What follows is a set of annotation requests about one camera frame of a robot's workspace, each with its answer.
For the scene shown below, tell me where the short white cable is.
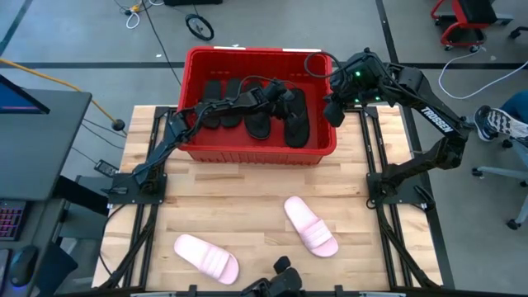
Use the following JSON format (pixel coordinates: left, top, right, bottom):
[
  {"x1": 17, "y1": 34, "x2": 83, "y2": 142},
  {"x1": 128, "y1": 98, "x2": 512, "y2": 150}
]
[{"x1": 125, "y1": 10, "x2": 141, "y2": 30}]

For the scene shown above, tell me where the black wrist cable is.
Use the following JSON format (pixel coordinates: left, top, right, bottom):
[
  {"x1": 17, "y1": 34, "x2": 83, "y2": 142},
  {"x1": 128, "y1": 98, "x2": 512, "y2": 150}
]
[{"x1": 304, "y1": 51, "x2": 346, "y2": 79}]

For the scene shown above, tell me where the person's shoe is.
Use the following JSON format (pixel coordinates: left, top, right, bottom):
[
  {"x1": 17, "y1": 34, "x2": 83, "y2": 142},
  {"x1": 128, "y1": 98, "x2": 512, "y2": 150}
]
[{"x1": 473, "y1": 105, "x2": 528, "y2": 144}]

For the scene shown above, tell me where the seated person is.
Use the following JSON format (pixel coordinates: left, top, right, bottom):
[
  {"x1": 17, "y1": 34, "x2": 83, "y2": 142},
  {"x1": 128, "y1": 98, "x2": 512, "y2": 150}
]
[{"x1": 473, "y1": 90, "x2": 528, "y2": 145}]

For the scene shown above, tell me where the red plastic bin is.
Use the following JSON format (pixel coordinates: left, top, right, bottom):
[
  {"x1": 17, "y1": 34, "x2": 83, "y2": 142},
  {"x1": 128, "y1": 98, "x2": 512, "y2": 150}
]
[{"x1": 176, "y1": 45, "x2": 338, "y2": 167}]

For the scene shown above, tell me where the black ring wheel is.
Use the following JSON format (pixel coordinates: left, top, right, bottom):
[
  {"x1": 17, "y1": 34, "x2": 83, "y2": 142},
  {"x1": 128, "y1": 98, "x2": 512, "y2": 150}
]
[{"x1": 185, "y1": 13, "x2": 215, "y2": 41}]

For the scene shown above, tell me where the black computer mouse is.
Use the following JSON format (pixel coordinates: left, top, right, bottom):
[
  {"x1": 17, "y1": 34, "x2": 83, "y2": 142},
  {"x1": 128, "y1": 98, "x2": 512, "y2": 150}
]
[{"x1": 7, "y1": 245, "x2": 40, "y2": 289}]

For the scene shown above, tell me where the backlit keyboard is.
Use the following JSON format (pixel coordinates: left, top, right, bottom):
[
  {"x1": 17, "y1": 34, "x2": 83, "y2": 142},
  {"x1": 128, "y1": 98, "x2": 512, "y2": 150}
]
[{"x1": 0, "y1": 200, "x2": 26, "y2": 243}]

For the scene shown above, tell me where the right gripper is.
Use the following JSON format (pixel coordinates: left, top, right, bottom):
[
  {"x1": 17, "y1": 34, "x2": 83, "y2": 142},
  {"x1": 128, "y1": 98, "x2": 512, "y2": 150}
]
[{"x1": 323, "y1": 72, "x2": 356, "y2": 128}]

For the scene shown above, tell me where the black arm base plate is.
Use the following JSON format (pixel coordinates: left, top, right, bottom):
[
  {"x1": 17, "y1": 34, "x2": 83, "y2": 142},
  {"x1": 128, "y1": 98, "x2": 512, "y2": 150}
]
[
  {"x1": 107, "y1": 172, "x2": 168, "y2": 205},
  {"x1": 366, "y1": 172, "x2": 428, "y2": 207}
]

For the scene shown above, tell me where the dark grey desk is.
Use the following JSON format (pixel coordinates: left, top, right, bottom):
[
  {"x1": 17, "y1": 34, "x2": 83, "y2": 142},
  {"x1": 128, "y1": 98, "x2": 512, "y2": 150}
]
[{"x1": 0, "y1": 88, "x2": 92, "y2": 202}]

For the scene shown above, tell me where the computer monitor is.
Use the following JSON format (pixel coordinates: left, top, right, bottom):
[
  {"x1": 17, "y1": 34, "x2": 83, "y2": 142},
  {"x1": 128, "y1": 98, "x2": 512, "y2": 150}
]
[{"x1": 0, "y1": 73, "x2": 50, "y2": 116}]

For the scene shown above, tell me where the orange floor cable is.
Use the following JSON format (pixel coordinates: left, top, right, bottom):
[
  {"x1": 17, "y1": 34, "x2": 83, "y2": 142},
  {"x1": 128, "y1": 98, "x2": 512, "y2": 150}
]
[{"x1": 0, "y1": 57, "x2": 119, "y2": 124}]

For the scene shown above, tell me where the long white cable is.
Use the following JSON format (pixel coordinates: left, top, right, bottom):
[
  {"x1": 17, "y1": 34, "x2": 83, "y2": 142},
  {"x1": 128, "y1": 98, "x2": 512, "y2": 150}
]
[{"x1": 436, "y1": 48, "x2": 528, "y2": 101}]

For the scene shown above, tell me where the black power adapter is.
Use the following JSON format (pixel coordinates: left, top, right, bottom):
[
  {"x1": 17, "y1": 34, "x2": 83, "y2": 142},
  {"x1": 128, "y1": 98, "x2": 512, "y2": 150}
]
[{"x1": 93, "y1": 158, "x2": 120, "y2": 178}]

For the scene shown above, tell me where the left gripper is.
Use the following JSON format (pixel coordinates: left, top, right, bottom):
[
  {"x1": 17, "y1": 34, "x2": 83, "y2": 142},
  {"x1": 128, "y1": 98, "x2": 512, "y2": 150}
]
[{"x1": 263, "y1": 80, "x2": 307, "y2": 121}]

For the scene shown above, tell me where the pink slide sandal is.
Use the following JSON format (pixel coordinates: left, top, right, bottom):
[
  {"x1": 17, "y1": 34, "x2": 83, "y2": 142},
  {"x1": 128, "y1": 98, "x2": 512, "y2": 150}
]
[
  {"x1": 173, "y1": 233, "x2": 241, "y2": 285},
  {"x1": 283, "y1": 196, "x2": 340, "y2": 259}
]

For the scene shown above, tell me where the red rolling stool black seat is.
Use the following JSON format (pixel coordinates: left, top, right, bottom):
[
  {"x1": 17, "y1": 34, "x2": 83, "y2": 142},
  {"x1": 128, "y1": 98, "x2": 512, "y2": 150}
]
[{"x1": 430, "y1": 0, "x2": 516, "y2": 54}]

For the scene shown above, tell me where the thin black floor cable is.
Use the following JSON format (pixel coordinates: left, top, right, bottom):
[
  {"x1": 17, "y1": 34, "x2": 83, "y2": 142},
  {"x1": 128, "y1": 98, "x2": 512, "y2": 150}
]
[{"x1": 141, "y1": 0, "x2": 185, "y2": 86}]

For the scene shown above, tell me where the black box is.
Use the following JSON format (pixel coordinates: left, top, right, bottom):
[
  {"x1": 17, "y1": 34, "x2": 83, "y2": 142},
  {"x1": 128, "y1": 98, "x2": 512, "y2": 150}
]
[{"x1": 163, "y1": 0, "x2": 224, "y2": 7}]

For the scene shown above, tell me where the grey office chair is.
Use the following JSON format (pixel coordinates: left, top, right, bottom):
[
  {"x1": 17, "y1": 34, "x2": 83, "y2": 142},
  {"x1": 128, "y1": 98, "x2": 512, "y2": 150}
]
[{"x1": 471, "y1": 138, "x2": 528, "y2": 231}]

